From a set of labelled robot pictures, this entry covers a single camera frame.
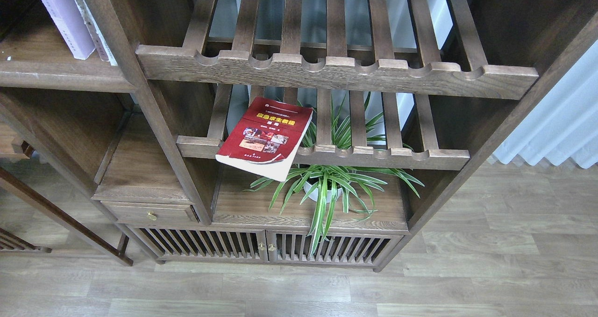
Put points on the white lavender cover book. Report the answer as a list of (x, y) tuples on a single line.
[(70, 23)]

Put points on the green spider plant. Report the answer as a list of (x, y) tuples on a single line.
[(330, 182)]

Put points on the red cover book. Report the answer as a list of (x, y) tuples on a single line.
[(266, 139)]

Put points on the dark wooden bookshelf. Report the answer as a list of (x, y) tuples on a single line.
[(431, 87)]

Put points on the white standing books on shelf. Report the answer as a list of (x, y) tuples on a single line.
[(98, 39)]

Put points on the white curtain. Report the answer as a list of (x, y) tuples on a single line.
[(564, 125)]

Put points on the brass drawer knob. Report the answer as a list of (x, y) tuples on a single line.
[(152, 216)]

